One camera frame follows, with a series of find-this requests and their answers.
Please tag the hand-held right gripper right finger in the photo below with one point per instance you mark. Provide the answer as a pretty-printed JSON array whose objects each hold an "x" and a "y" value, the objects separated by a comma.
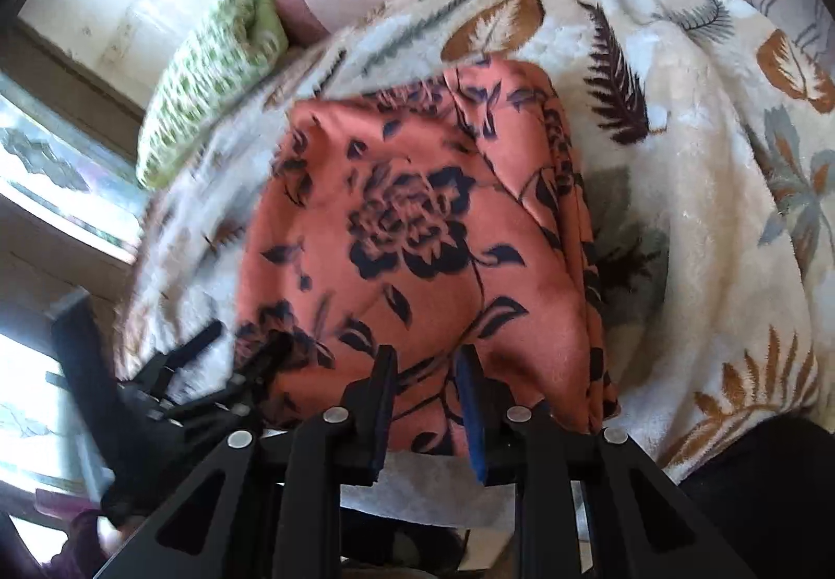
[{"x": 468, "y": 416}]

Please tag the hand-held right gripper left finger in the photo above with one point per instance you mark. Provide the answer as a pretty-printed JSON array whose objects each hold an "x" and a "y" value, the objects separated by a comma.
[{"x": 385, "y": 409}]

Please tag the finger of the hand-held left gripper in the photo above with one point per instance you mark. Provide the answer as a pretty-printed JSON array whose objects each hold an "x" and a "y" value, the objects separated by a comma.
[
  {"x": 196, "y": 347},
  {"x": 264, "y": 360}
]

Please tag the orange floral garment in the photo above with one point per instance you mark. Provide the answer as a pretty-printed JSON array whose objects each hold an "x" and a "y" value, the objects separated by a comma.
[{"x": 404, "y": 292}]

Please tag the person's left forearm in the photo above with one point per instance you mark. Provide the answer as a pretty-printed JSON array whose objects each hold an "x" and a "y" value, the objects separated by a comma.
[{"x": 72, "y": 540}]

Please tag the window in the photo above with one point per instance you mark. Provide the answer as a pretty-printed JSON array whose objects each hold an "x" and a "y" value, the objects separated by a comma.
[{"x": 59, "y": 175}]

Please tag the green patterned pillow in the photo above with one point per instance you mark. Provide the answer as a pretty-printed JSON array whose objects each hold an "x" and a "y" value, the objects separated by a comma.
[{"x": 202, "y": 77}]

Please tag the cream leaf-print blanket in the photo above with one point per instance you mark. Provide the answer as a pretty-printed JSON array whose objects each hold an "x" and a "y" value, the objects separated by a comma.
[{"x": 704, "y": 227}]

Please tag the person's black pants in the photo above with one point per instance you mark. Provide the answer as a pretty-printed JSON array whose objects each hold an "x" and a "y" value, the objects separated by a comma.
[{"x": 763, "y": 501}]

